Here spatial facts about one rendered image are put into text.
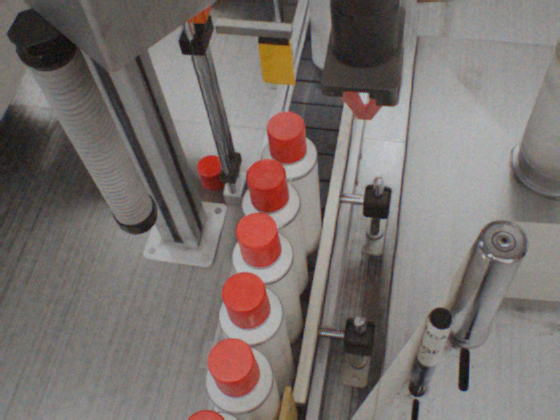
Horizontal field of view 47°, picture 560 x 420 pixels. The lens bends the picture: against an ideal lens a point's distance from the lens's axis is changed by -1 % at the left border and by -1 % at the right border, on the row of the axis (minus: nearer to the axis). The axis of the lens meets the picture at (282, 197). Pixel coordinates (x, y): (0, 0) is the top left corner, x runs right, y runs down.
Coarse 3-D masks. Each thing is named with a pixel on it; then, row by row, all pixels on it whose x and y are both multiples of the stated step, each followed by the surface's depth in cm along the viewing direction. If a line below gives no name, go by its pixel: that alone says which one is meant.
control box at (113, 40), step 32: (32, 0) 34; (64, 0) 30; (96, 0) 29; (128, 0) 30; (160, 0) 32; (192, 0) 33; (64, 32) 33; (96, 32) 30; (128, 32) 31; (160, 32) 33
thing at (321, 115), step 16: (304, 48) 89; (304, 64) 87; (304, 80) 86; (320, 80) 85; (304, 96) 84; (320, 96) 84; (304, 112) 83; (320, 112) 82; (336, 112) 82; (320, 128) 81; (336, 128) 81; (320, 144) 80; (336, 144) 80; (320, 160) 78; (320, 176) 77; (320, 192) 76; (320, 208) 75; (304, 304) 69; (304, 320) 68
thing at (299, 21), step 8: (304, 0) 82; (304, 8) 81; (296, 16) 80; (304, 16) 81; (296, 24) 80; (304, 24) 81; (296, 32) 79; (296, 40) 78; (296, 48) 78; (296, 56) 78; (280, 88) 74; (288, 88) 75; (280, 96) 74; (280, 104) 73; (272, 112) 72; (264, 136) 71; (264, 144) 70; (232, 272) 62; (216, 336) 59; (224, 336) 59
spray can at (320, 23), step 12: (312, 0) 77; (324, 0) 76; (312, 12) 79; (324, 12) 77; (312, 24) 81; (324, 24) 79; (312, 36) 83; (324, 36) 81; (312, 48) 84; (324, 48) 82; (312, 60) 87; (324, 60) 84
